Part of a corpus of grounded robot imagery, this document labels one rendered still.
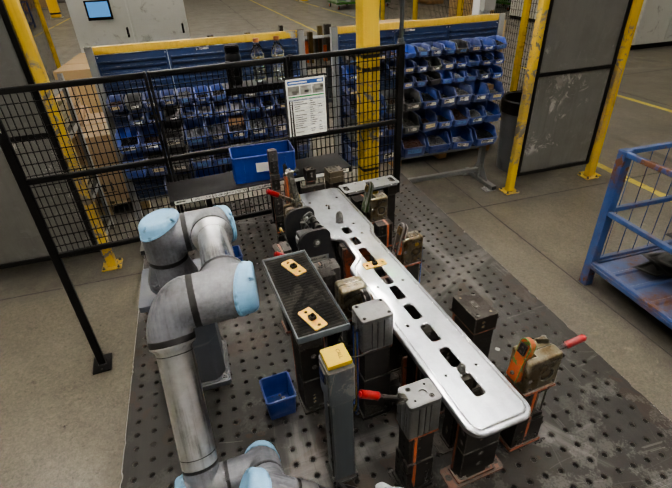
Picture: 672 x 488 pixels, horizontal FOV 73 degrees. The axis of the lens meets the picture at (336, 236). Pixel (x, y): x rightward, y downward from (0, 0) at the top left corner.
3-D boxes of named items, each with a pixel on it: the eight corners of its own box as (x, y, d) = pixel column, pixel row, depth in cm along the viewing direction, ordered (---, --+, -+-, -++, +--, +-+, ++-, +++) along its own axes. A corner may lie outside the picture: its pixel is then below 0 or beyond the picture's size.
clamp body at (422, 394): (438, 487, 123) (451, 400, 104) (402, 503, 120) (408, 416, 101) (420, 456, 131) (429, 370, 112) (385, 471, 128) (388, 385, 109)
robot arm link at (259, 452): (225, 448, 103) (227, 475, 92) (273, 432, 106) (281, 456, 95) (232, 480, 103) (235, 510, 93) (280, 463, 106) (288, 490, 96)
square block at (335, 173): (346, 233, 238) (344, 170, 220) (332, 236, 236) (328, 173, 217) (340, 226, 245) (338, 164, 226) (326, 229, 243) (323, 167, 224)
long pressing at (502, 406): (546, 411, 109) (548, 407, 108) (468, 444, 103) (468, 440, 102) (337, 187, 219) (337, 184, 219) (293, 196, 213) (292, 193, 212)
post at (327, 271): (340, 362, 162) (336, 273, 141) (327, 367, 161) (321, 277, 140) (335, 353, 166) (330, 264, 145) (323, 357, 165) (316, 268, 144)
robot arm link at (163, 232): (146, 248, 139) (134, 210, 132) (191, 239, 143) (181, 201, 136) (146, 270, 130) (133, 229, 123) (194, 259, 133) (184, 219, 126)
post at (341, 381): (359, 476, 127) (357, 367, 104) (334, 487, 124) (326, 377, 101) (349, 453, 133) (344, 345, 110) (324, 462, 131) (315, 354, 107)
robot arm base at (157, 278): (148, 300, 133) (139, 273, 128) (150, 272, 146) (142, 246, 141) (200, 289, 137) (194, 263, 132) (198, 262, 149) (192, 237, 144)
